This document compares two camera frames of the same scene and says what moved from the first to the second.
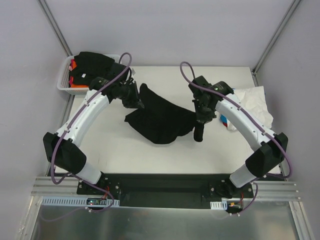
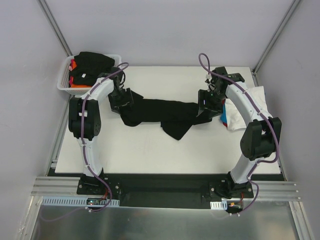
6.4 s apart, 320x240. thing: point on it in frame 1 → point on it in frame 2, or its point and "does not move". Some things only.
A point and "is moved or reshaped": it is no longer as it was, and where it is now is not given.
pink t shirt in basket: [71, 80] does not move
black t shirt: [162, 120] is moved or reshaped
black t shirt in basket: [89, 65] does not move
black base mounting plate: [166, 190] does not move
